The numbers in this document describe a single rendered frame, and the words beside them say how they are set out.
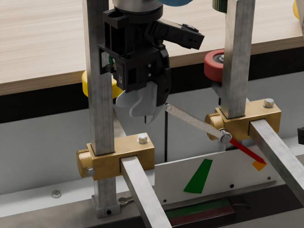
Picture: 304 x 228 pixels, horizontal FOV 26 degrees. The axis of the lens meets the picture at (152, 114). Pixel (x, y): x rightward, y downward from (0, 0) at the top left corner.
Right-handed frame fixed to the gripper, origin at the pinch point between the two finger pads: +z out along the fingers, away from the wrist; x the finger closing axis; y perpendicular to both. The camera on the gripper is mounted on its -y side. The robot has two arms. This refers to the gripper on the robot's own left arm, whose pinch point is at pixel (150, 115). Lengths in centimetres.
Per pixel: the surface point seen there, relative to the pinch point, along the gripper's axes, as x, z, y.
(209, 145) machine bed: -18.4, 31.3, -31.5
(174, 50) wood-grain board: -22.3, 5.3, -23.6
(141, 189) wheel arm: 2.6, 12.0, 4.0
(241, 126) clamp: 1.4, 10.2, -20.2
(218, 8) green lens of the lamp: -5.2, -11.6, -18.9
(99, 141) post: -8.4, 8.1, 4.7
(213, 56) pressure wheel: -14.9, 4.9, -27.8
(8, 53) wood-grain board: -42.4, 5.3, 4.3
